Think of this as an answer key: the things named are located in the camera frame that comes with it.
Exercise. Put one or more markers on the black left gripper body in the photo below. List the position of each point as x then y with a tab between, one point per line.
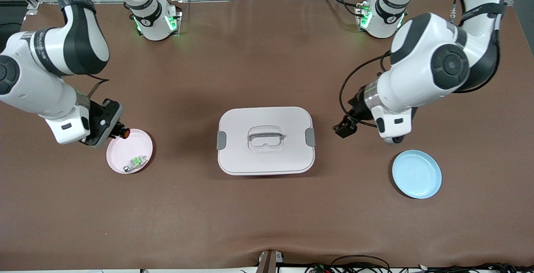
358	109

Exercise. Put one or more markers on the orange black push-button switch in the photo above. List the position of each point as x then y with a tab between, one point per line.
123	132

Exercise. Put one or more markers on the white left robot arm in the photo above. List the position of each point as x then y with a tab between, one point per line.
421	64

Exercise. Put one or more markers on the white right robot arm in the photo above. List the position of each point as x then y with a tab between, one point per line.
25	81

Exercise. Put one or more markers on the pink round plate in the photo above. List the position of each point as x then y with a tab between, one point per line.
133	145

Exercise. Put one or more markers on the grey container latch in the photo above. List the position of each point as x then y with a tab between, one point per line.
221	140
310	137

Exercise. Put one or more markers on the light blue round plate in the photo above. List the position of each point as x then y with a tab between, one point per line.
417	175

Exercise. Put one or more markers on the pale pink lidded container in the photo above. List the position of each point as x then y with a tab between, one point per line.
267	160

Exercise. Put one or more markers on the brown table mat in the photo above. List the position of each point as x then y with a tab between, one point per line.
267	214

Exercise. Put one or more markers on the green push-button switch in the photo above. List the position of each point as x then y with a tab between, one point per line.
135	163

